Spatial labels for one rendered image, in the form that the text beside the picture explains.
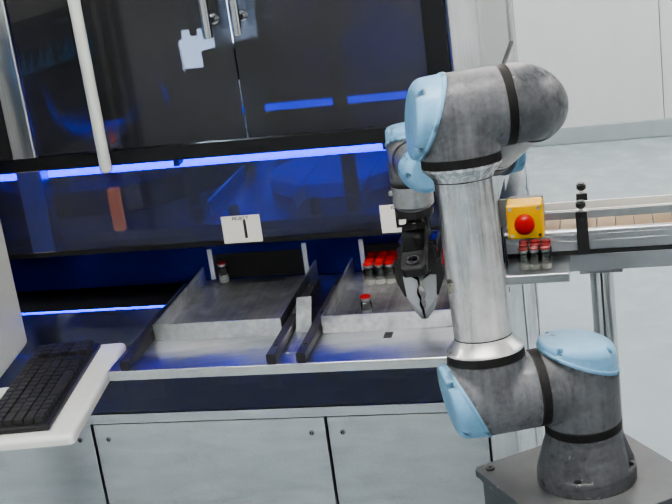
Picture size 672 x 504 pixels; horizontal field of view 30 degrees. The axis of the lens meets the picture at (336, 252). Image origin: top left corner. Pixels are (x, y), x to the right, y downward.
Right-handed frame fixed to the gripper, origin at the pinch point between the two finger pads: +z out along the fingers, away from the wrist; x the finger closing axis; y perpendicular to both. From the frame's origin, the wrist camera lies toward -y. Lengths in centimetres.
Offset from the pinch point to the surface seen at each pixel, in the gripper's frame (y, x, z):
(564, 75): 488, -14, 43
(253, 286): 29, 41, 3
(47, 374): -1, 77, 8
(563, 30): 487, -15, 18
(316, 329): -1.7, 20.4, 1.4
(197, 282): 29, 54, 1
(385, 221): 26.7, 10.2, -10.6
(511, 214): 26.2, -15.6, -10.4
